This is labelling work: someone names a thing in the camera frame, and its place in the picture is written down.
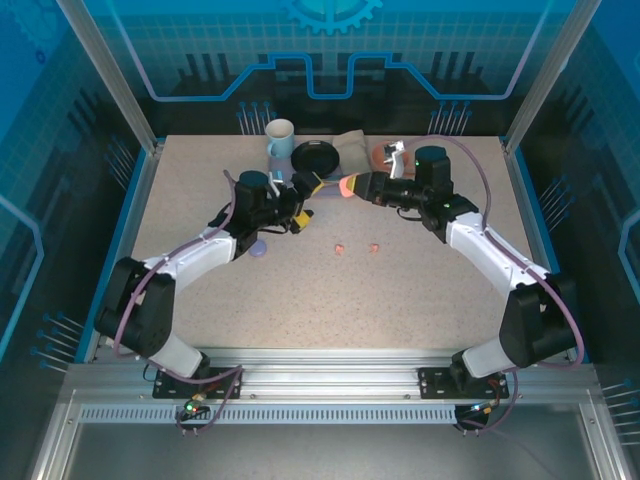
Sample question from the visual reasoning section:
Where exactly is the salmon ceramic cup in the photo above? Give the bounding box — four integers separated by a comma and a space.
370, 139, 416, 179

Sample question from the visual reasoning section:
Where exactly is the aluminium table side rail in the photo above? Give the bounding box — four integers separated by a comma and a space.
82, 142, 166, 364
499, 137, 594, 364

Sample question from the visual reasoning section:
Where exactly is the grey metal shelf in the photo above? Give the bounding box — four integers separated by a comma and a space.
29, 399, 640, 480

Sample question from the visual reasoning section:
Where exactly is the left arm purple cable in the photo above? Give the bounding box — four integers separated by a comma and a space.
112, 169, 239, 360

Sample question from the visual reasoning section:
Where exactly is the lavender tray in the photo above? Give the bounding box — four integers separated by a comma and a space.
267, 152, 349, 199

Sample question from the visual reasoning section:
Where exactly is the aluminium mounting rail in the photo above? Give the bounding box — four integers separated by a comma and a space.
69, 347, 599, 401

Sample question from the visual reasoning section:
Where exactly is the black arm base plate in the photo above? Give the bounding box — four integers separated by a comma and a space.
152, 367, 245, 401
418, 366, 511, 400

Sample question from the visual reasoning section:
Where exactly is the slotted grey cable duct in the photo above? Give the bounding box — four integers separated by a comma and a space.
79, 403, 459, 425

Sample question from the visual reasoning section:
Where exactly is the black plate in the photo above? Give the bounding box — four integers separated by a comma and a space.
291, 139, 342, 179

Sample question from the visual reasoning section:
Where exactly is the beige folded cloth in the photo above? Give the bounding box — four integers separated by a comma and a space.
332, 128, 374, 176

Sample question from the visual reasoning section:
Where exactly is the light blue mug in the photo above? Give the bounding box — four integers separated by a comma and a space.
264, 118, 296, 160

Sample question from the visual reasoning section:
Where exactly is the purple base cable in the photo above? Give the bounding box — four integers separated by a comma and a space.
144, 363, 244, 436
454, 367, 519, 436

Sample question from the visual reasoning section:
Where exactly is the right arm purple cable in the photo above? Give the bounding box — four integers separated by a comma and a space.
404, 134, 586, 372

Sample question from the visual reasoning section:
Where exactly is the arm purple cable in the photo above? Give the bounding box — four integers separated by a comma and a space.
112, 169, 239, 360
404, 134, 586, 372

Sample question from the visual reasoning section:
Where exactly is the aluminium frame post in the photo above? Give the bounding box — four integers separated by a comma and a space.
502, 0, 604, 154
55, 0, 165, 154

